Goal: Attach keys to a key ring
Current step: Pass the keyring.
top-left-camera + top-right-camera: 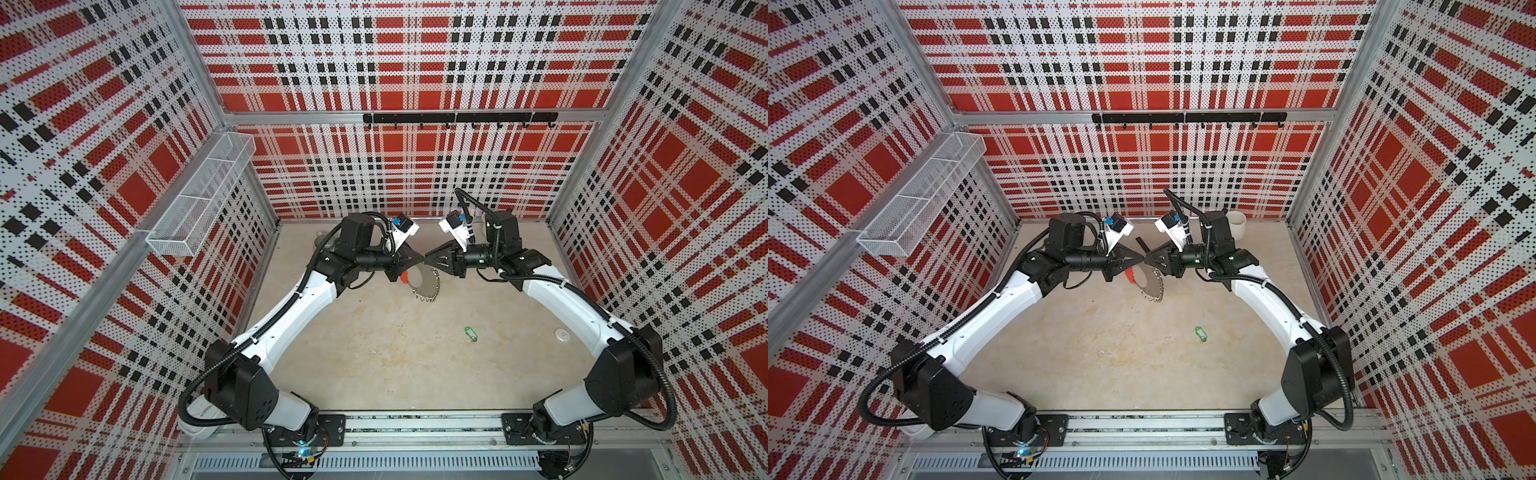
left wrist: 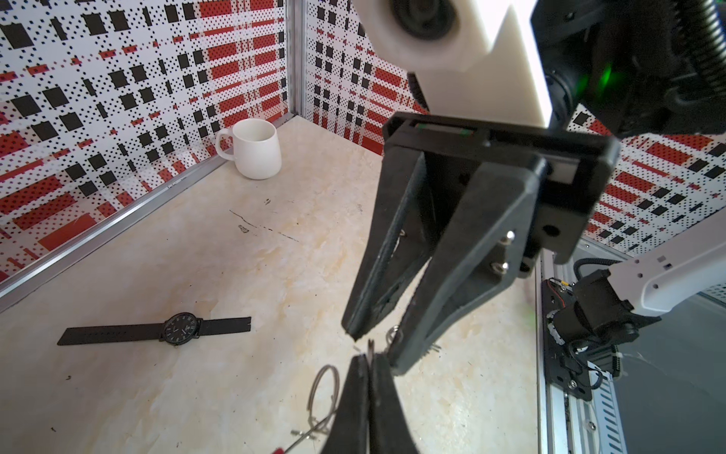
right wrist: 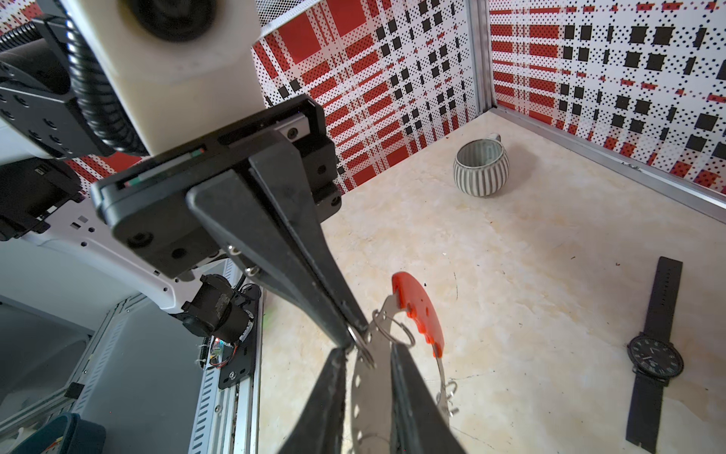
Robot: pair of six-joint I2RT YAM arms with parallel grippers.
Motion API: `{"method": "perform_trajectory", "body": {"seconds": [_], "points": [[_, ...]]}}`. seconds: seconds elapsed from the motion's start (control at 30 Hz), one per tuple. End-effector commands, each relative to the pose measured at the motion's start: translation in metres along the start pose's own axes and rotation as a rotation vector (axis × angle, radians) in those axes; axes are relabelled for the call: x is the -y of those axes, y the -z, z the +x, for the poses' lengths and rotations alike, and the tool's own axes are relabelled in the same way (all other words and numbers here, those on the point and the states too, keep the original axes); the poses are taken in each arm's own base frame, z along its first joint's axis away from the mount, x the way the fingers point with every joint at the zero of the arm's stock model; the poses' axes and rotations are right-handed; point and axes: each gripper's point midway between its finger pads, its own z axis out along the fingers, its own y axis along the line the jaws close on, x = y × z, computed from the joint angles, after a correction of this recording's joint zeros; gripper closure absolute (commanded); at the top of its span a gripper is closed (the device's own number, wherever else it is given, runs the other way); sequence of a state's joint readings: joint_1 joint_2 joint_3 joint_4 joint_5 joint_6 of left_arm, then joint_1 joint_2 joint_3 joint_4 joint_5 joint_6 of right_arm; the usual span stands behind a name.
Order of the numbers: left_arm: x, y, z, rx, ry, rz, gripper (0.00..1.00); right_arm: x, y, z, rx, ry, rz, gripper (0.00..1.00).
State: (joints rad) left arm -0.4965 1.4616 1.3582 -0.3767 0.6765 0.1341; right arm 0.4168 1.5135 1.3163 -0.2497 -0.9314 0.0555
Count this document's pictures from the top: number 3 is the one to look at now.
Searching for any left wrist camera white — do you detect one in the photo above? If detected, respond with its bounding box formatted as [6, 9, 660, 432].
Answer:
[62, 1, 265, 156]

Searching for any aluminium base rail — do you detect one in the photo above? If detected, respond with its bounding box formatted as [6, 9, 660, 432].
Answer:
[188, 260, 266, 453]

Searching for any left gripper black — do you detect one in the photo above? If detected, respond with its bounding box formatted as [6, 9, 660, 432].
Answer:
[91, 95, 368, 347]

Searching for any grey ribbed ceramic cup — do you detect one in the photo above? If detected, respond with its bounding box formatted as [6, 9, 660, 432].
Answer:
[453, 134, 510, 198]

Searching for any white wire mesh basket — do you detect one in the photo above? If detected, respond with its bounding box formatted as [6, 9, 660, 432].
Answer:
[254, 0, 317, 26]

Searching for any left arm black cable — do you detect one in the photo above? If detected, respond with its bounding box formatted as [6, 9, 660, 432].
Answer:
[0, 16, 149, 157]

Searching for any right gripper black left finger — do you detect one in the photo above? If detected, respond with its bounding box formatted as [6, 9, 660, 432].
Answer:
[279, 348, 346, 454]

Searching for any black wrist watch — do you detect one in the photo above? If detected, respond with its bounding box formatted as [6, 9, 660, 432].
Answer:
[626, 257, 684, 453]

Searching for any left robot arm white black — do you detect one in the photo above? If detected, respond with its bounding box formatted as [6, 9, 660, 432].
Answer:
[1, 1, 368, 347]

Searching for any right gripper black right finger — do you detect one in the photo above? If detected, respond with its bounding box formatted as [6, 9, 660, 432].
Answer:
[389, 344, 464, 453]

